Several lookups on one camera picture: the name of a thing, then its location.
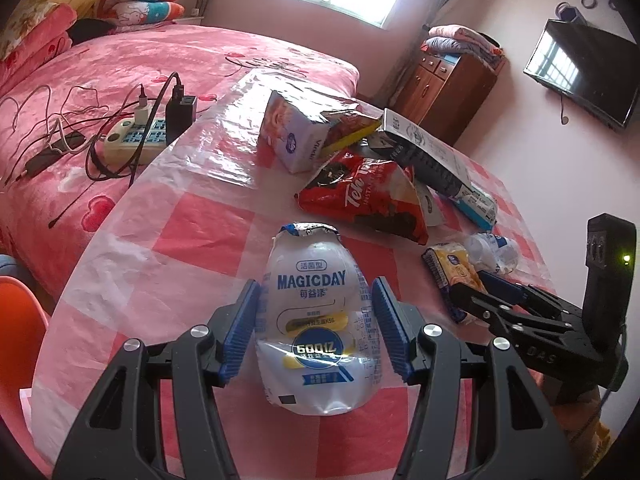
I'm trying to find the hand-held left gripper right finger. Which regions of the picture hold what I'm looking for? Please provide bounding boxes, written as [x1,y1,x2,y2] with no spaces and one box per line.
[370,276,571,480]

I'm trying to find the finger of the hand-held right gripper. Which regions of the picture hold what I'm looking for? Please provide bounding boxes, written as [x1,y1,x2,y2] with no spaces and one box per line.
[477,270,583,318]
[448,284,538,342]

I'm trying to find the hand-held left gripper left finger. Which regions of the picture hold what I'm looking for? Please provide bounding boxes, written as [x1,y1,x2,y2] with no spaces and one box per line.
[52,280,261,480]

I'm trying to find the white drink pouch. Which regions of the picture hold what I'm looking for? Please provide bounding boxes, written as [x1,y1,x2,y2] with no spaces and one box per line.
[255,221,378,417]

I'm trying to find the purple cartoon tissue pack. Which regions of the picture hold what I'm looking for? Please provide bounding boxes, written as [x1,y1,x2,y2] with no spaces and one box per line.
[262,90,333,175]

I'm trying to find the person's right hand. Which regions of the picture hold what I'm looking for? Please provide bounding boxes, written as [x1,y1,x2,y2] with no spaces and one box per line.
[547,389,613,456]

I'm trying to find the crushed clear plastic bottle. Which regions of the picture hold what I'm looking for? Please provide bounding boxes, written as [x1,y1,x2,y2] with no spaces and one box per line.
[462,232,521,276]

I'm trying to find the yellow biscuit packet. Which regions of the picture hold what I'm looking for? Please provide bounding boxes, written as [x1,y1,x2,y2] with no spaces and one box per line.
[421,241,488,325]

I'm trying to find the blue white small box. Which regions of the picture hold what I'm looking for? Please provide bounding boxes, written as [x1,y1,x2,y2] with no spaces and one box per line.
[440,185,498,228]

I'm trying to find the black carton box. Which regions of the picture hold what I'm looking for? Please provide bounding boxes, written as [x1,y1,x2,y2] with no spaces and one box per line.
[367,108,473,198]

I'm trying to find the wooden cabinet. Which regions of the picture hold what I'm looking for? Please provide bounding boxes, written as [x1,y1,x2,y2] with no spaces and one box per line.
[387,52,508,148]

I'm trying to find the yellow red snack bag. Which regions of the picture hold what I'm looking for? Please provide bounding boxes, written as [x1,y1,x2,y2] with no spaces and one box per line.
[320,110,383,158]

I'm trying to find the cream power strip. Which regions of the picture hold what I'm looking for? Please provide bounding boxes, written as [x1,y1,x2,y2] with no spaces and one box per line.
[102,116,173,165]

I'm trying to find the orange plastic chair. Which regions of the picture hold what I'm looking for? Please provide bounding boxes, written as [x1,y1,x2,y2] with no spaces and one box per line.
[0,275,51,461]

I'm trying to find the black charger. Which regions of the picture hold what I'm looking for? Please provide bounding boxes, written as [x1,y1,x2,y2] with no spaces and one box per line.
[165,95,198,146]

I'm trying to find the black television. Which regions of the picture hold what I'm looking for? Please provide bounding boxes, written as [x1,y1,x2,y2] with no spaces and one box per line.
[523,19,640,133]

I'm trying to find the white plug charger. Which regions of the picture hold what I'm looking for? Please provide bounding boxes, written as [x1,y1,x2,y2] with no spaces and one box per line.
[132,87,151,123]

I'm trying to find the folded blankets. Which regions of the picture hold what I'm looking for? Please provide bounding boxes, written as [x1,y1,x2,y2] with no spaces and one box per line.
[422,24,503,66]

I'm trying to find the black power bank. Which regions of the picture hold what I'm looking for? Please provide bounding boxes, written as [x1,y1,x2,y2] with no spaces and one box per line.
[25,130,86,177]

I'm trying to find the pink bed blanket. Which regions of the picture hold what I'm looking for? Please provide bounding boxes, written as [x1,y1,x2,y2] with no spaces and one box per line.
[0,25,361,306]

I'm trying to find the black cloth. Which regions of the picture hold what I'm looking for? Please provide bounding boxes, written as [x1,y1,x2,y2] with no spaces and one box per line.
[67,18,118,43]

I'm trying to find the folded pink quilt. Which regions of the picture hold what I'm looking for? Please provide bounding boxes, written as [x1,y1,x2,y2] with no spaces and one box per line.
[0,2,78,96]

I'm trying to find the yellow floral quilt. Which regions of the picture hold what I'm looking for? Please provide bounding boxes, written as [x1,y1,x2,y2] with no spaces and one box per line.
[0,0,61,61]

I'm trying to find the black cable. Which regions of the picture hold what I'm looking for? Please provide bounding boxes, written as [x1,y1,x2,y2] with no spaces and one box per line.
[10,71,183,183]

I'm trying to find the white cable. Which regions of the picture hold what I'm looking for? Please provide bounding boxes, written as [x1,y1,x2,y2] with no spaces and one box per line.
[0,85,111,151]

